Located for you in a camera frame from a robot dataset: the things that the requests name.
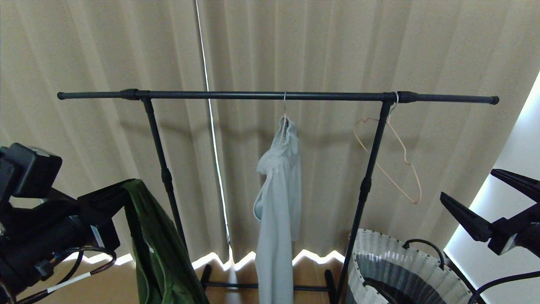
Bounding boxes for black clothes rack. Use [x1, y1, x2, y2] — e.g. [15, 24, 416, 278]
[57, 89, 500, 304]

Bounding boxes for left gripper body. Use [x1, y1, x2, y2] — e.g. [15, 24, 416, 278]
[8, 215, 121, 275]

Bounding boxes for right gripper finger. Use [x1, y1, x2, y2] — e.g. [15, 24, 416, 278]
[440, 192, 492, 242]
[491, 169, 540, 202]

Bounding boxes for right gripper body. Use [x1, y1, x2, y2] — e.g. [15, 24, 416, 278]
[487, 203, 540, 258]

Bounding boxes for beige curtain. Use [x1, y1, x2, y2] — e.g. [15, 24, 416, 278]
[0, 0, 540, 271]

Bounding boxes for pale grey shorts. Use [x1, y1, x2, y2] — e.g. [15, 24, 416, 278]
[253, 116, 302, 304]

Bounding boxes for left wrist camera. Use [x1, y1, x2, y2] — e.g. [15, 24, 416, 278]
[0, 143, 81, 212]

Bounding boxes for green printed shirt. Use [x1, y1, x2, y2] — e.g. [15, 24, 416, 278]
[122, 179, 209, 304]

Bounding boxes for black cable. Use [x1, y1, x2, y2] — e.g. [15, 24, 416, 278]
[467, 270, 540, 304]

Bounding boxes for white laundry basket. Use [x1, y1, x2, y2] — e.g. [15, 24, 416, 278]
[346, 229, 473, 304]

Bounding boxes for pink clothes hanger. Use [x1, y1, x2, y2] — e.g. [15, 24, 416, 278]
[354, 103, 422, 204]
[279, 92, 292, 144]

